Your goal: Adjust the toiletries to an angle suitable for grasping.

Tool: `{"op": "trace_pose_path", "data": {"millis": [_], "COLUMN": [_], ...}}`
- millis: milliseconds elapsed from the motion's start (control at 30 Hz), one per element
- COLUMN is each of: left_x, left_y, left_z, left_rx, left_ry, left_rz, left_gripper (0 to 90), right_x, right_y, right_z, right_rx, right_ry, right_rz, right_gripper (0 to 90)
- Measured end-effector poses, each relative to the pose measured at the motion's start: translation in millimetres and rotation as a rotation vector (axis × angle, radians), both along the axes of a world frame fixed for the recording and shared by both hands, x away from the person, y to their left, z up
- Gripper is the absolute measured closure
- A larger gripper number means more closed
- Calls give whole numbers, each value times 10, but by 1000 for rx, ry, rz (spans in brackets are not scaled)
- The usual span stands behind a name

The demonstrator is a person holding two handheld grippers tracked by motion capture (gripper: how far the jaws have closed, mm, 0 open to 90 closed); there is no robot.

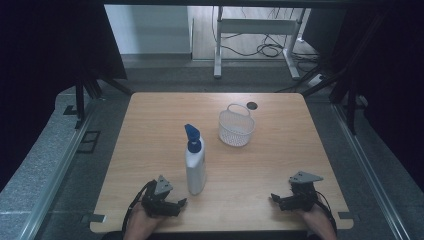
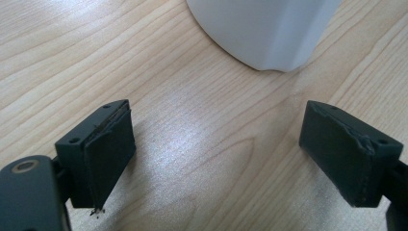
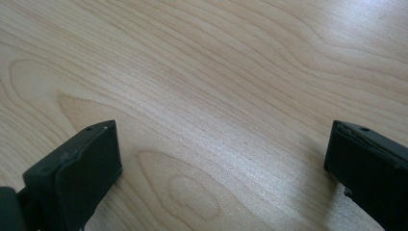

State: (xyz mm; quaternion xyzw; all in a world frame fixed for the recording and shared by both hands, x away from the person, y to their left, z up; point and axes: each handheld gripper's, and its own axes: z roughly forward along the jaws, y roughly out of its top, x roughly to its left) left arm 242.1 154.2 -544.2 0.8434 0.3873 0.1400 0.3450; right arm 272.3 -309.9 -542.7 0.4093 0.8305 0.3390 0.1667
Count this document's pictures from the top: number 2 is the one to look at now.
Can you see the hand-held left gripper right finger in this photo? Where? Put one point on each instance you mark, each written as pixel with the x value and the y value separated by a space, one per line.
pixel 340 154

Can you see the white pump bottle blue cap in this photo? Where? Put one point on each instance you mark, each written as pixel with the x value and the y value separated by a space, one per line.
pixel 256 32

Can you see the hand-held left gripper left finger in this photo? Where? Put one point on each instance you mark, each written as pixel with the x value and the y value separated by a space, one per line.
pixel 107 160

